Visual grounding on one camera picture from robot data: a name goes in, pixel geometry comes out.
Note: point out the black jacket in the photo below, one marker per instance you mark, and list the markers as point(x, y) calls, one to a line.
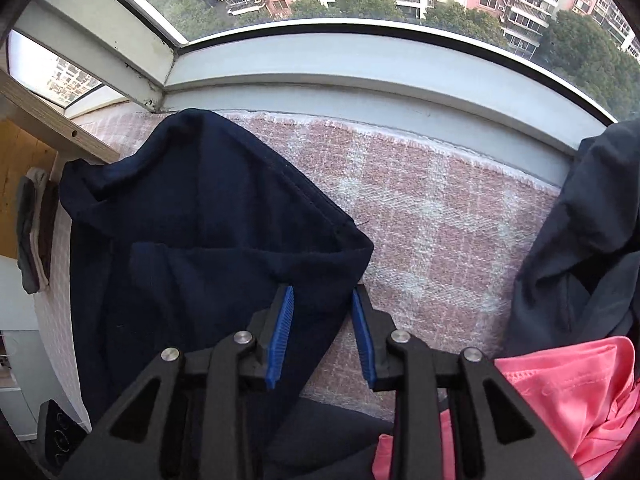
point(575, 240)

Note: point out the brown folded garment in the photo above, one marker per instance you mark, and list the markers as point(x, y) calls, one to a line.
point(49, 230)

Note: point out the pink garment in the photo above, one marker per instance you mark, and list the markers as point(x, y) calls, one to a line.
point(565, 385)

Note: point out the navy blue shirt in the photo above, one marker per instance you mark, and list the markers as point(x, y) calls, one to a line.
point(200, 210)

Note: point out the pine slat panel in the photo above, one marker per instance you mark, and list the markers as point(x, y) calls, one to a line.
point(20, 160)

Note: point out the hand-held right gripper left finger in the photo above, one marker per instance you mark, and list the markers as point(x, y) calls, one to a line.
point(280, 340)

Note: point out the green trees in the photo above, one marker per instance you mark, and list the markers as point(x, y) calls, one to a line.
point(575, 45)

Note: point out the dark grey folded garment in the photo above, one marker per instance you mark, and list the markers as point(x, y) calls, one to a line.
point(26, 240)

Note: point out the pink plaid blanket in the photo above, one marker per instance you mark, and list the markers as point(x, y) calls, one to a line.
point(440, 235)

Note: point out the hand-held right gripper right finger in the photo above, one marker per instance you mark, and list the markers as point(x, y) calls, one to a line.
point(364, 340)

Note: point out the beige folded garment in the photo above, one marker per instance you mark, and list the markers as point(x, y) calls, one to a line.
point(37, 180)

